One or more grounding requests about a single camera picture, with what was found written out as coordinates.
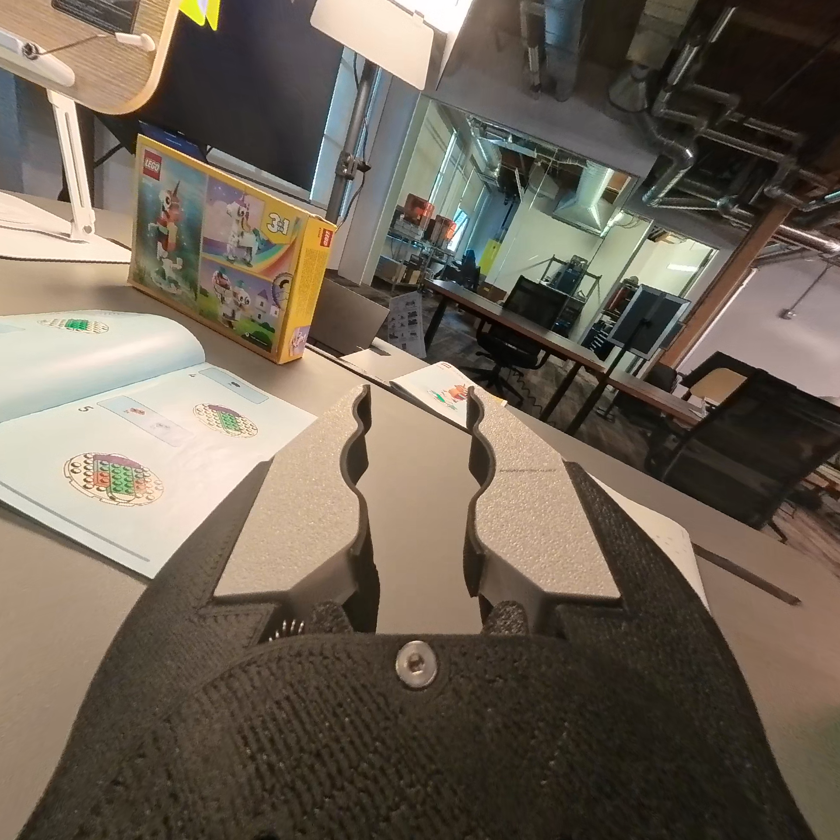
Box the wooden board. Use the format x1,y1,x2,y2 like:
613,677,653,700
0,0,182,117

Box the white light panel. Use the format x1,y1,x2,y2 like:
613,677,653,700
308,0,475,91

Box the grey box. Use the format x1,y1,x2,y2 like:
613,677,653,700
307,274,392,358

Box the small closed instruction booklet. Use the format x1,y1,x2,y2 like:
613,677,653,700
389,360,508,424

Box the long brown table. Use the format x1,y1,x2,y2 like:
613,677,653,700
423,277,616,437

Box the yellow lego box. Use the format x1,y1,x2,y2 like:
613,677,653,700
126,133,340,366

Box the black light stand pole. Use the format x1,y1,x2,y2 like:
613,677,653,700
325,62,383,227

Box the open pale blue instruction booklet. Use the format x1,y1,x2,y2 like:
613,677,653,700
0,310,318,580

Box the black office chair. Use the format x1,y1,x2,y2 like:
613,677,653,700
474,274,570,389

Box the grey ceiling pipes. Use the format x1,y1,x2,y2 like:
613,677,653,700
640,0,840,258

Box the metal vent hood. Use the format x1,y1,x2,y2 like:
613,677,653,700
551,159,634,240

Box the large black screen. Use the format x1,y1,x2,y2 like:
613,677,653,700
140,0,347,202

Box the white desk stand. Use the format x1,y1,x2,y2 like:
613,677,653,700
0,29,133,265

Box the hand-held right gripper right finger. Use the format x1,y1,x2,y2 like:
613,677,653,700
465,386,624,618

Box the brown desk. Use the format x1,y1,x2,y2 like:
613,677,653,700
602,369,708,429

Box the black mesh chair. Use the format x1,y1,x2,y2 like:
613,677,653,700
645,366,840,532

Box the screen on stand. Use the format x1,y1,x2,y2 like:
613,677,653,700
605,284,691,360

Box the black chair with tan back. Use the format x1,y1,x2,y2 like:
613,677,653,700
679,351,757,411

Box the printed leaflet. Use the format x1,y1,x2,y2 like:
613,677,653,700
387,292,429,360

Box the white paper sheet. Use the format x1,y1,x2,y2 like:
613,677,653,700
586,470,714,609

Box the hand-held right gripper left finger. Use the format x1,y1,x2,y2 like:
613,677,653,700
211,384,382,618

